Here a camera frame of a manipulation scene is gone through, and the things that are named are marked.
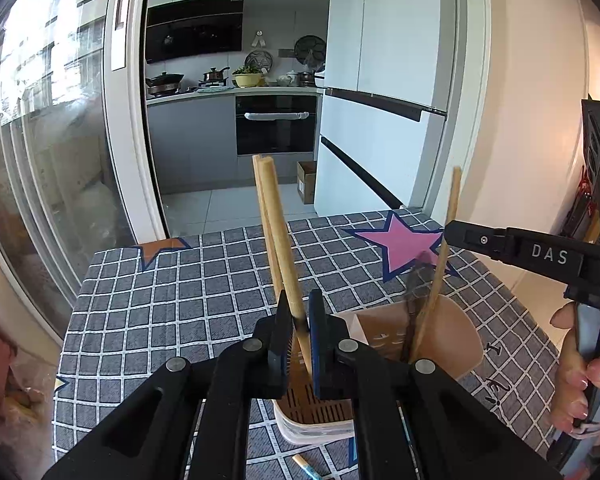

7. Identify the plain bamboo chopstick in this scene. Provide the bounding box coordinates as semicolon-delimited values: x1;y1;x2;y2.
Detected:
252;154;284;301
410;166;463;363
258;156;312;374

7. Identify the black handled spoon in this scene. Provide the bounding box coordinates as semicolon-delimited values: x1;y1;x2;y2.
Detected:
401;260;434;362

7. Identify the blue patterned bamboo chopstick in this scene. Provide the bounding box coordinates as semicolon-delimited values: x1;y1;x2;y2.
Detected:
292;454;322;480

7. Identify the person right hand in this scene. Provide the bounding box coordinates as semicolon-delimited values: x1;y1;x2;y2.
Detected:
550;302;600;434

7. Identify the beige utensil holder caddy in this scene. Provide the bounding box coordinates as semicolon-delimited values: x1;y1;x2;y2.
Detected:
273;296;483;446

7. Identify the grey checkered tablecloth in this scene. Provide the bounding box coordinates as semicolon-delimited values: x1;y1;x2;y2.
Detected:
52;211;558;457

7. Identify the cardboard box on floor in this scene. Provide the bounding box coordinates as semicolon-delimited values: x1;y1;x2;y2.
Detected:
297;160;317;205

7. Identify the white refrigerator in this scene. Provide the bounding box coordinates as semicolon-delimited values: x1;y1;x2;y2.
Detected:
314;0;456;216

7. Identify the glass sliding door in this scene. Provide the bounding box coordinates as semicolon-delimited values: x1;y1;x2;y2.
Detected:
0;0;166;341

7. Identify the black built-in oven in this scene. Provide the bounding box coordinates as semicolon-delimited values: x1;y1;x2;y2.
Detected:
235;94;317;155

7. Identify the yellow bowl with greens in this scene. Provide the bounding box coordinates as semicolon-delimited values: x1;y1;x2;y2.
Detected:
233;65;263;88

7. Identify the black wok on stove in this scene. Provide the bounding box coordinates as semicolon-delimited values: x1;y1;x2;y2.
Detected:
145;72;184;96

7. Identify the steel pot on stove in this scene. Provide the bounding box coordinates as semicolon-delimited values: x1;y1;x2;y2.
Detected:
200;66;230;86

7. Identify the black range hood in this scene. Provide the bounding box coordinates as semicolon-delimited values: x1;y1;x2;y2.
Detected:
145;0;244;64

